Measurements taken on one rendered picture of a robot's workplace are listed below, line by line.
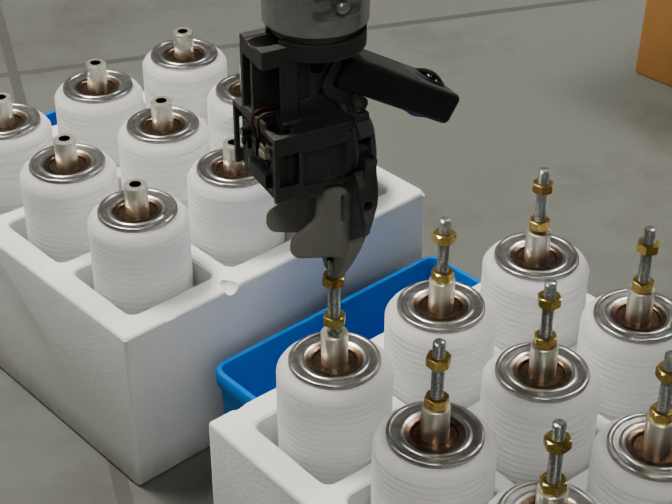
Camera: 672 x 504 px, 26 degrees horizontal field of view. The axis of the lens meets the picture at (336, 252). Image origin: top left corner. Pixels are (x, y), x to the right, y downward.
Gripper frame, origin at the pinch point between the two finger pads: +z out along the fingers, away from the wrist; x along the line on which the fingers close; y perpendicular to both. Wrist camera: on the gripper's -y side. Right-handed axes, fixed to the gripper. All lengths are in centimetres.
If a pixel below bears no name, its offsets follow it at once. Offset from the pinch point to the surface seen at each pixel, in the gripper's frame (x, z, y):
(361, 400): 4.8, 10.7, 0.8
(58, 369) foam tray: -31.8, 27.9, 15.3
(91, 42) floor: -117, 35, -18
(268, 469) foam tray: 2.2, 17.2, 7.8
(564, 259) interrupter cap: -3.0, 9.7, -24.1
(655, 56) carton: -66, 31, -87
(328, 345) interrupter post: 0.8, 7.7, 1.6
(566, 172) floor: -50, 35, -60
